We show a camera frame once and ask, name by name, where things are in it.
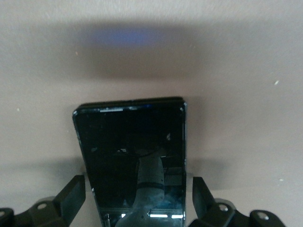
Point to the black smartphone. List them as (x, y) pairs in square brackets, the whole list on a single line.
[(123, 137)]

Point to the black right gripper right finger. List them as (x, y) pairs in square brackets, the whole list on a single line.
[(201, 198)]

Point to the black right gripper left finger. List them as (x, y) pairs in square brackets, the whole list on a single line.
[(71, 196)]

